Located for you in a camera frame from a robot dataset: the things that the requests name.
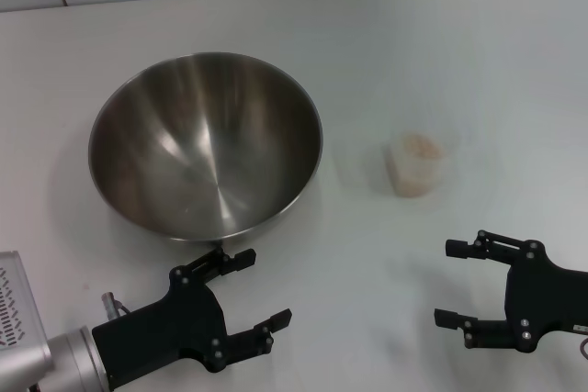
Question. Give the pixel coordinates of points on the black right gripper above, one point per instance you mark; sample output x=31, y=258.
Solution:
x=542, y=300

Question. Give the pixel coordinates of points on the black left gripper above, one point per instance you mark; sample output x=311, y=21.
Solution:
x=184, y=323

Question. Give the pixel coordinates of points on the uncooked white rice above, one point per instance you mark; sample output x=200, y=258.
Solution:
x=419, y=146

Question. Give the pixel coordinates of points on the clear plastic measuring cup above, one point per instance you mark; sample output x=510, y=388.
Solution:
x=390, y=155

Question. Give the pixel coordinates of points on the stainless steel mixing bowl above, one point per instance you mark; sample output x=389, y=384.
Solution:
x=206, y=144

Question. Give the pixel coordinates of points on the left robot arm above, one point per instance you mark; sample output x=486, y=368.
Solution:
x=73, y=355

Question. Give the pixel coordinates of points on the left wrist camera housing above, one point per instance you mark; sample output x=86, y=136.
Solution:
x=20, y=305

